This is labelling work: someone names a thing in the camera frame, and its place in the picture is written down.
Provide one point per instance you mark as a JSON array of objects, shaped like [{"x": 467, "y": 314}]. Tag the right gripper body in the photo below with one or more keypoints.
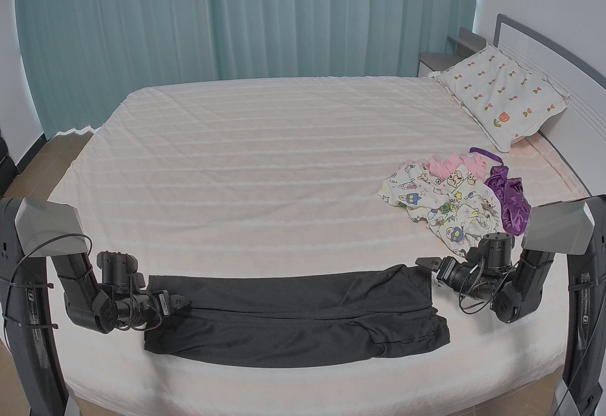
[{"x": 459, "y": 279}]

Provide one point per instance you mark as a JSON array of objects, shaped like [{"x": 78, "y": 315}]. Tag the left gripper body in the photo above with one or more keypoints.
[{"x": 146, "y": 309}]

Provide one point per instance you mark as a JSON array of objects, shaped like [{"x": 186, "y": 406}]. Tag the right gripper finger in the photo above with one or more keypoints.
[{"x": 430, "y": 263}]

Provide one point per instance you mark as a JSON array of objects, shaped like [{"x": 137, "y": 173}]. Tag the black T-shirt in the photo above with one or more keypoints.
[{"x": 284, "y": 324}]

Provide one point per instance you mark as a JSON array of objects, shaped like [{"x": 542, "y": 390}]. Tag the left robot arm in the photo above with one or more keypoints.
[{"x": 47, "y": 225}]

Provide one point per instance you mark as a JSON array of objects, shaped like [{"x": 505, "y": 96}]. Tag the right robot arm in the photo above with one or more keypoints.
[{"x": 558, "y": 225}]

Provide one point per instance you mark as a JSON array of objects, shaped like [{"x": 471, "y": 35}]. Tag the bed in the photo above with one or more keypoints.
[{"x": 260, "y": 144}]

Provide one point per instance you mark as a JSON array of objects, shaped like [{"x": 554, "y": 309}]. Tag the white printed pyjama garment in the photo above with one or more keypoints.
[{"x": 445, "y": 206}]

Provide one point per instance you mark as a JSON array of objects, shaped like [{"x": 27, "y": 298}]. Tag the purple garment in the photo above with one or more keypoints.
[{"x": 513, "y": 201}]

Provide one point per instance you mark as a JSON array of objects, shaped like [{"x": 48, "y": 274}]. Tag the pink garment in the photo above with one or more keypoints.
[{"x": 454, "y": 164}]

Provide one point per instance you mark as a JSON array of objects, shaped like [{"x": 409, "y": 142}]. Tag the white printed pillow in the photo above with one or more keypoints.
[{"x": 502, "y": 92}]

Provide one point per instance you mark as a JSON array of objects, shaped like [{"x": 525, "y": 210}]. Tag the grey bedside table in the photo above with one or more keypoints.
[{"x": 442, "y": 60}]

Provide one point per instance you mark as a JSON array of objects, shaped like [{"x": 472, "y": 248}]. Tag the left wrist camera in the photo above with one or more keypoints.
[{"x": 136, "y": 284}]

